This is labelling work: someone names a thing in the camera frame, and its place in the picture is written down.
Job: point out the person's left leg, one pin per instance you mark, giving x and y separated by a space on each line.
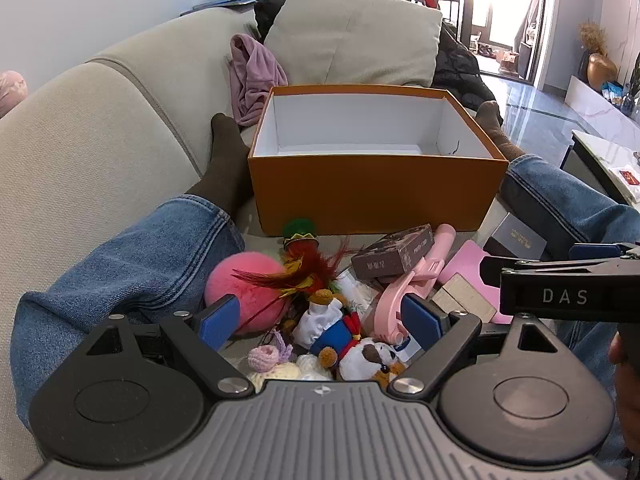
125 260

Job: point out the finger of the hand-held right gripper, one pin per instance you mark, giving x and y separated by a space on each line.
595 251
500 267

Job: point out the white brown plush dog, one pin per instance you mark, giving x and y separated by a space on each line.
362 360

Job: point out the pink box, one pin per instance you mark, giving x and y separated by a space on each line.
467 260

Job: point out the white floral tube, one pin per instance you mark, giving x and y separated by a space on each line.
357 292

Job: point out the cream crochet piece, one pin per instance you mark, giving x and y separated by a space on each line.
285 372

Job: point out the white coffee table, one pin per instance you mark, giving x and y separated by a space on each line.
600 155

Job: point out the pink purple crochet flower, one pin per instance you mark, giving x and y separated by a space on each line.
262 357

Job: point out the purple cloth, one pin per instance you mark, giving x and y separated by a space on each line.
255 75

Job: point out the plush doll blue coat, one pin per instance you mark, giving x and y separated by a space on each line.
332 340

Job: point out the orange cardboard box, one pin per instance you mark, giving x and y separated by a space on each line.
375 195

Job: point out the person's right hand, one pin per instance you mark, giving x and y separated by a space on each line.
627 395

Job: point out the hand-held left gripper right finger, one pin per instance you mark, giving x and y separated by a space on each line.
420 322

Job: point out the dark brown small box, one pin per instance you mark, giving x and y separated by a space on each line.
390 255

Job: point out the beige box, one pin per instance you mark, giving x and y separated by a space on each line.
465 297

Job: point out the person's leg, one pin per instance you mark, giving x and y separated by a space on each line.
125 260
550 195

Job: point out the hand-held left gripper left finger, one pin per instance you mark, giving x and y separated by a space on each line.
217 322

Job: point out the dark grey box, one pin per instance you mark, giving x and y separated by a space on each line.
515 240

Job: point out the person's right leg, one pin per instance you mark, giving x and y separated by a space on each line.
550 195

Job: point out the red card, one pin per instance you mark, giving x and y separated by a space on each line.
629 177

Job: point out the beige cushion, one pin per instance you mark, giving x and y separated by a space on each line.
350 35

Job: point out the blue book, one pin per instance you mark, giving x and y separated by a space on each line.
225 4

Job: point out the pink cushion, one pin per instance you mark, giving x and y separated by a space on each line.
11 92

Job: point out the pink pompom ball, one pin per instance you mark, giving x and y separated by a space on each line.
230 280

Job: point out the brown sock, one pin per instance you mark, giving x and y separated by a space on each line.
492 125
222 170

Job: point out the red feather toy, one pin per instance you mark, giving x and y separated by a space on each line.
300 260

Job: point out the black jacket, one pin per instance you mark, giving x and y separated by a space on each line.
457 70

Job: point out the dried plant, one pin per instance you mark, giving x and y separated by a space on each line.
592 37

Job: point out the golden vase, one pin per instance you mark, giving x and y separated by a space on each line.
601 72

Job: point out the white cabinet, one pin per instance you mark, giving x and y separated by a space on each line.
595 105

